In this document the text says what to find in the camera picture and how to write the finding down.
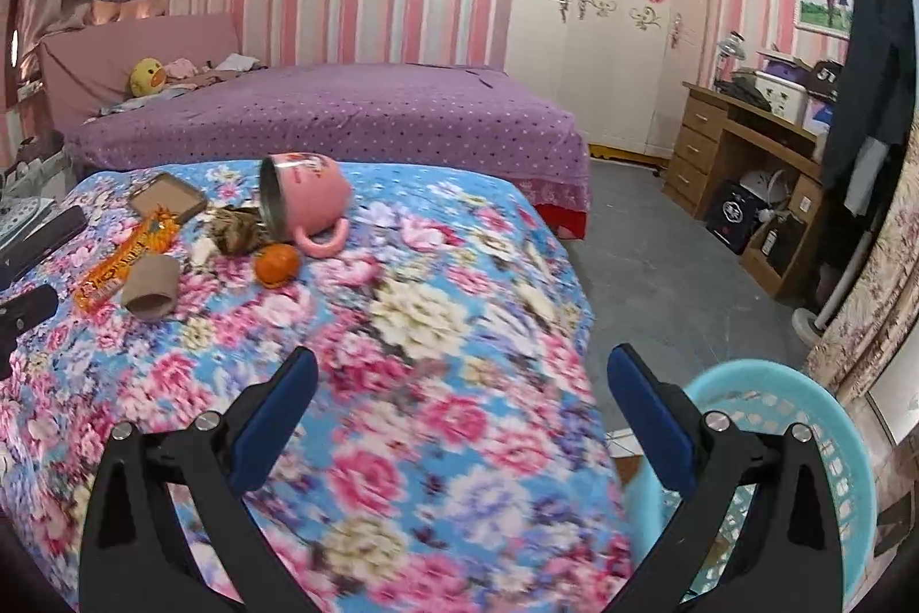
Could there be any hanging dark coat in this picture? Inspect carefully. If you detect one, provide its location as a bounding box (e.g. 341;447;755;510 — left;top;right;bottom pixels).
820;0;916;190

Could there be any floral curtain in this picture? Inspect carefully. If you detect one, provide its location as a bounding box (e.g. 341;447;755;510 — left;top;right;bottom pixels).
804;103;919;406

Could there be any pink headboard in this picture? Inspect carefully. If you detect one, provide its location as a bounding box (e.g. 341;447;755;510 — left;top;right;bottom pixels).
37;13;241;133

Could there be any floral printed blanket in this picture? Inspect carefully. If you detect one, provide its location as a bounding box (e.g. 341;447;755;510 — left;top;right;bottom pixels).
0;159;636;613

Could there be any brown cardboard tray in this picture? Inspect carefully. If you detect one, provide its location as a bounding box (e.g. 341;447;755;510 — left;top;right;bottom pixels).
128;172;209;224

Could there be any wooden desk with drawers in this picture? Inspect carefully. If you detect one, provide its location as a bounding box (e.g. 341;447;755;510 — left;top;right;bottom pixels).
662;82;827;302

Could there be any turquoise plastic mesh basket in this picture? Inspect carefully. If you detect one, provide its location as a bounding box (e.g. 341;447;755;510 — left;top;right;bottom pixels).
621;361;878;613

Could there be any dark green cloth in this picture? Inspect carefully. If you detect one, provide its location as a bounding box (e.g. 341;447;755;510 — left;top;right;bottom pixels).
728;71;773;111

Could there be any white fan stand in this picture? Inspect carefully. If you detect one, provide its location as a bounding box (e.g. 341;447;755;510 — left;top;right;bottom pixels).
791;225;877;345

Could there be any orange tangerine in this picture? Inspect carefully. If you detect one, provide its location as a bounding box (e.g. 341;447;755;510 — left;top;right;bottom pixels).
254;243;303;287

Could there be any purple dotted bed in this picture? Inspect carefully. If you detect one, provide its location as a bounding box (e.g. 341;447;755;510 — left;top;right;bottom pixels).
63;61;591;241

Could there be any desk lamp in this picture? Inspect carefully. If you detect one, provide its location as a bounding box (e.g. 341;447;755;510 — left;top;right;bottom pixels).
711;31;748;90

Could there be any crumpled brown patterned wrapper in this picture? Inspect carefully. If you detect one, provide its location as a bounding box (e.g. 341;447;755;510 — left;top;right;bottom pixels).
208;207;270;259

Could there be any white storage box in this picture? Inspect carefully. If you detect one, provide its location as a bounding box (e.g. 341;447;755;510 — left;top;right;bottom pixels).
761;71;812;126

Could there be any yellow duck plush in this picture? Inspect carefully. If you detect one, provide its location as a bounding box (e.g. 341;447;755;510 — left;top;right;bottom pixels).
129;56;169;98

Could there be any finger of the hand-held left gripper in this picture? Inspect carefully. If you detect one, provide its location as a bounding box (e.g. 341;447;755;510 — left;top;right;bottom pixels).
0;284;59;341

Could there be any black bag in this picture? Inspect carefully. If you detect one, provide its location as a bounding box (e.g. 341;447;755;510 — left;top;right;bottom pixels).
808;60;844;101

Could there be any grey patterned cloth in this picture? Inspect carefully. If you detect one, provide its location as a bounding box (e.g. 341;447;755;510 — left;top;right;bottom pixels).
0;198;55;255

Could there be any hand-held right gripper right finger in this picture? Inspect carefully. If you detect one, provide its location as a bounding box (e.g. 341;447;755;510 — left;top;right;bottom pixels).
607;344;844;613

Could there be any black printed box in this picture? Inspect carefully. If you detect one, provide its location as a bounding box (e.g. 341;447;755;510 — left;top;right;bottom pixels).
704;178;763;255

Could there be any pink enamel mug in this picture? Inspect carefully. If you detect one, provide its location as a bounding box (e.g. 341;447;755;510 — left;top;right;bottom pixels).
258;151;353;259

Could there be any white small fan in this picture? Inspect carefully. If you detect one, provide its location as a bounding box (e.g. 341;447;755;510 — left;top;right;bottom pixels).
739;168;801;222

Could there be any purple box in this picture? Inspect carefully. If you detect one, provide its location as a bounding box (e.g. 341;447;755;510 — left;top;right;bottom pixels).
757;49;812;83

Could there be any hanging grey garment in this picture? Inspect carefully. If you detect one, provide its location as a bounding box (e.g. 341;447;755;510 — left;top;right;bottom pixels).
843;135;891;219

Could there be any orange snack wrapper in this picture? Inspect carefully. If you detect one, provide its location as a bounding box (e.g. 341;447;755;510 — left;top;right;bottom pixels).
75;207;180;313

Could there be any cardboard tube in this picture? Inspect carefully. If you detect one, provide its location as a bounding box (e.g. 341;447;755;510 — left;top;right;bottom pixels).
118;254;180;321

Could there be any pink clothes pile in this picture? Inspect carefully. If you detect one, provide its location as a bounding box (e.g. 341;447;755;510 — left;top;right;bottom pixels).
165;53;267;86

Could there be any white wardrobe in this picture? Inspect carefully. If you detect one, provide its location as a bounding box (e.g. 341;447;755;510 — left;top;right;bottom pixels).
503;0;708;161

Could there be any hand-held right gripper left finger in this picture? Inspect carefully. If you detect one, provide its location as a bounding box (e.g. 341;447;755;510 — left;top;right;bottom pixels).
78;346;319;613

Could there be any blue and white box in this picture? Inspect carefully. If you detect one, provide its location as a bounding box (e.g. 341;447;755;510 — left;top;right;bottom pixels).
802;96;837;136

